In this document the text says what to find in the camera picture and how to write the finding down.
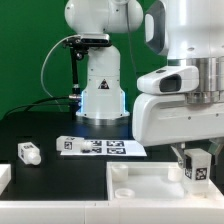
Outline paper sheet with markers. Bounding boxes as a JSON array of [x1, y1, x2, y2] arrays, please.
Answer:
[[61, 140, 146, 157]]

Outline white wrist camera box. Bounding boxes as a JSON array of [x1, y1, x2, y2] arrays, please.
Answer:
[[137, 66, 199, 95]]

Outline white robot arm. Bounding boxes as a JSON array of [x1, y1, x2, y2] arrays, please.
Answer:
[[65, 0, 224, 153]]

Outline white U-shaped fence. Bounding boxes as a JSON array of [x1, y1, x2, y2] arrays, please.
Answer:
[[0, 165, 224, 224]]

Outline grey cable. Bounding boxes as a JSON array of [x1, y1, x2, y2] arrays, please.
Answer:
[[40, 34, 81, 113]]

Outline black cables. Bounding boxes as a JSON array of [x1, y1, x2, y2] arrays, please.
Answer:
[[1, 96, 77, 120]]

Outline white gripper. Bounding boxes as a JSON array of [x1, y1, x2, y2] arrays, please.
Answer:
[[132, 94, 224, 168]]

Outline black camera on stand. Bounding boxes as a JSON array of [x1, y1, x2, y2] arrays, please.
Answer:
[[63, 35, 113, 121]]

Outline white square tabletop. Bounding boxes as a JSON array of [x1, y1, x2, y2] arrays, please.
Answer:
[[106, 162, 224, 201]]

